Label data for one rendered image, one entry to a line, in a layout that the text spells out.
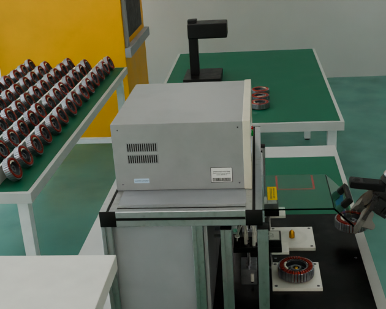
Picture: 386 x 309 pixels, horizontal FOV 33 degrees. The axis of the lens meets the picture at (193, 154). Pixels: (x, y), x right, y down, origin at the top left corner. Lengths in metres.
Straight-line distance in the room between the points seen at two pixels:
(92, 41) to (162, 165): 3.73
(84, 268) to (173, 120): 0.62
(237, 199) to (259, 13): 5.49
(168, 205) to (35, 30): 3.98
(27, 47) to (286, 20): 2.91
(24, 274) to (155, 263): 0.57
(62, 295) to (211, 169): 0.71
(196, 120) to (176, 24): 5.47
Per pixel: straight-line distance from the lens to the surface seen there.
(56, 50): 5.59
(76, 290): 1.27
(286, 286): 2.01
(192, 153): 1.80
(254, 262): 2.05
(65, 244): 4.02
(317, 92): 4.06
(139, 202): 1.80
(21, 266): 1.38
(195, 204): 1.76
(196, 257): 1.79
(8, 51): 5.73
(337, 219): 2.24
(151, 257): 1.82
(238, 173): 1.82
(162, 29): 7.26
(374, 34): 7.32
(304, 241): 2.25
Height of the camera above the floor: 1.87
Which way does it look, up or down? 21 degrees down
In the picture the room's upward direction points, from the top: 4 degrees counter-clockwise
